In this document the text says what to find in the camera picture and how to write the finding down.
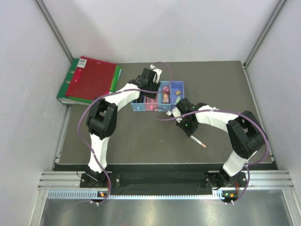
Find light blue drawer box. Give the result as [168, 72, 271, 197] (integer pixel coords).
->
[158, 81, 171, 111]

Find pink-capped marker tube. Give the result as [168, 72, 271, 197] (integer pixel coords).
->
[162, 87, 170, 104]

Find pink plastic drawer box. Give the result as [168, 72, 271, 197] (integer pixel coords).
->
[144, 97, 158, 111]

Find blue end drawer box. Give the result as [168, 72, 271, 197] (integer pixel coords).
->
[131, 97, 145, 112]

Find white pink marker pen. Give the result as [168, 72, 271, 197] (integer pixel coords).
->
[190, 135, 206, 148]

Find light green highlighter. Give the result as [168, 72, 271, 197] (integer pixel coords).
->
[174, 96, 181, 104]

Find purple plastic drawer box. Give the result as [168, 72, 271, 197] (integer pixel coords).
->
[170, 81, 185, 109]

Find red ring binder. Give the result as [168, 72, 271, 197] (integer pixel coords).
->
[66, 56, 117, 100]

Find green ring binder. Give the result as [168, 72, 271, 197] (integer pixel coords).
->
[56, 56, 122, 105]

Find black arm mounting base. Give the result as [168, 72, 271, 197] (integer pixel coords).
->
[80, 163, 247, 195]

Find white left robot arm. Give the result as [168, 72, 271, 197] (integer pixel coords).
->
[86, 65, 162, 187]

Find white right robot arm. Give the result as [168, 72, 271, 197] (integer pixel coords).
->
[171, 98, 268, 186]

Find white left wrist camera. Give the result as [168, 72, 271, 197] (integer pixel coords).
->
[150, 64, 162, 83]

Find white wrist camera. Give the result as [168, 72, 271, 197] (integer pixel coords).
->
[166, 107, 181, 117]
[150, 64, 162, 83]

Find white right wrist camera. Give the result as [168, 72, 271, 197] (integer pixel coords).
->
[166, 107, 181, 117]

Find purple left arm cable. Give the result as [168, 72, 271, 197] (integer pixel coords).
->
[77, 61, 174, 205]

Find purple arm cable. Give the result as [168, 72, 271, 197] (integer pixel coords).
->
[152, 107, 270, 205]
[77, 61, 174, 205]

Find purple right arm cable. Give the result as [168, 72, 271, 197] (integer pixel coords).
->
[152, 107, 270, 205]

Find aluminium frame post right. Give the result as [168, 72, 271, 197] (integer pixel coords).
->
[243, 0, 289, 68]

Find aluminium frame post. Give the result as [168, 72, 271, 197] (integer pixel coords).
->
[33, 0, 74, 63]
[243, 0, 289, 68]

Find aluminium front rail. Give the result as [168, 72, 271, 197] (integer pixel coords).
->
[29, 164, 301, 226]

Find aluminium frame post left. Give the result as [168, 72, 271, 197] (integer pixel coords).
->
[33, 0, 74, 63]

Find grey slotted cable duct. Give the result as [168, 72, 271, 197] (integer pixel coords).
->
[47, 190, 224, 200]

